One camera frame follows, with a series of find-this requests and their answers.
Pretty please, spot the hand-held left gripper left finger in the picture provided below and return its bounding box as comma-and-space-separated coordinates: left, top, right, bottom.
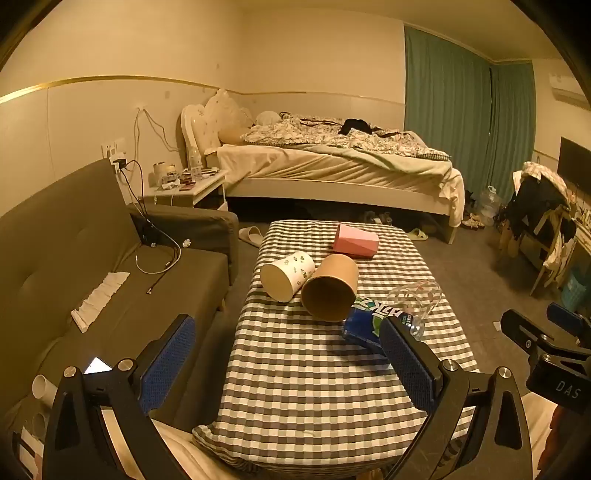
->
42, 314, 197, 480

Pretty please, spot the white nightstand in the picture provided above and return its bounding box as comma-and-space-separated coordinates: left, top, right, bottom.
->
139, 168, 229, 214

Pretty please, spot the white floral paper cup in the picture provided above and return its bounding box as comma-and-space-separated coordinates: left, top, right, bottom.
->
260, 252, 317, 303

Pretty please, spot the pile of clothes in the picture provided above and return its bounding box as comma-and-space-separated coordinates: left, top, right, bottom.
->
499, 161, 574, 243

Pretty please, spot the folded white cloth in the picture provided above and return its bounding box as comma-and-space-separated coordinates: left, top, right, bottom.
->
71, 271, 131, 333

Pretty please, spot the clear glass cup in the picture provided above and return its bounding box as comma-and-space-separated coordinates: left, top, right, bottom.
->
385, 279, 443, 320

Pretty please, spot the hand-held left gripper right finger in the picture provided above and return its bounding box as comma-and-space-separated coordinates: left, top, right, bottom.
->
379, 316, 539, 480

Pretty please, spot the cream pillow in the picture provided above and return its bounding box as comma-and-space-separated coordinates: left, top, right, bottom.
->
203, 89, 256, 145

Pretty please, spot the white bed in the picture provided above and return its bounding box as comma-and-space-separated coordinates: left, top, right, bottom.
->
205, 141, 465, 244

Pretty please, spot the black television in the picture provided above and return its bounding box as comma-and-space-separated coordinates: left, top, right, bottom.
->
558, 136, 591, 186

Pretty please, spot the clear water jug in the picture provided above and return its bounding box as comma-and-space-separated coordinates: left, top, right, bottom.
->
473, 185, 502, 227

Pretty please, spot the white bed headboard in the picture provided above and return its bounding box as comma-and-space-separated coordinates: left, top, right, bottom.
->
180, 104, 209, 169

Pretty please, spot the wide green curtain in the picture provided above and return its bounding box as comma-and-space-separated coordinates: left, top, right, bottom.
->
404, 25, 494, 158

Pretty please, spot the black power cable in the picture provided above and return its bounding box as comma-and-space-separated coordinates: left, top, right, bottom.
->
115, 159, 183, 296

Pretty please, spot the blue plastic basket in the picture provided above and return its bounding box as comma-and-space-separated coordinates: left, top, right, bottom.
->
560, 268, 588, 313

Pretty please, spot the pink paper cup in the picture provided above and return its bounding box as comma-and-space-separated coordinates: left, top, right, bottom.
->
333, 223, 379, 259

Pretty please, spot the olive fabric sofa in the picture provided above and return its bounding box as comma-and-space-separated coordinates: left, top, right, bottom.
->
0, 157, 240, 446

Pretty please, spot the white charging cable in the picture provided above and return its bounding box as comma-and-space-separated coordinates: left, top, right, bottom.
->
135, 251, 182, 276

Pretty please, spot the white jar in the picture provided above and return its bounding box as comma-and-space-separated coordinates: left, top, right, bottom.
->
152, 161, 179, 188

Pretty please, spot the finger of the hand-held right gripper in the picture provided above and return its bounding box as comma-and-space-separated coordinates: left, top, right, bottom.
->
547, 302, 591, 339
501, 308, 557, 356

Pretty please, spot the white air conditioner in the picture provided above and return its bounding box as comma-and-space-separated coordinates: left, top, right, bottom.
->
549, 71, 588, 110

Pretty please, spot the narrow green curtain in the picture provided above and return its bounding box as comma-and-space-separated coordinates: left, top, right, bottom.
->
489, 62, 536, 162

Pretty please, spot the checked tablecloth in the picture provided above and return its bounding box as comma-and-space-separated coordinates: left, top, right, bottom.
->
191, 220, 481, 477

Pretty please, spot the white wall cable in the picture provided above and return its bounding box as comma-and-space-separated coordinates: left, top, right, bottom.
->
134, 105, 182, 154

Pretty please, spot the floral blanket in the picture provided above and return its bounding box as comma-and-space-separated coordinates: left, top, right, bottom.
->
240, 111, 452, 163

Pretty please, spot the brown paper cup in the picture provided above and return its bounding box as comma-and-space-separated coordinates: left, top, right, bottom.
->
301, 254, 359, 322

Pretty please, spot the black garment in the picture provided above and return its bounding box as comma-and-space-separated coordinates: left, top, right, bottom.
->
338, 119, 373, 136

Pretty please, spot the person's right forearm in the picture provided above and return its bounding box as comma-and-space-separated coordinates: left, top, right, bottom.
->
544, 404, 591, 480

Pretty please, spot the wooden chair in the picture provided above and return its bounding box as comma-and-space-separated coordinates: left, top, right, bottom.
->
496, 203, 579, 297

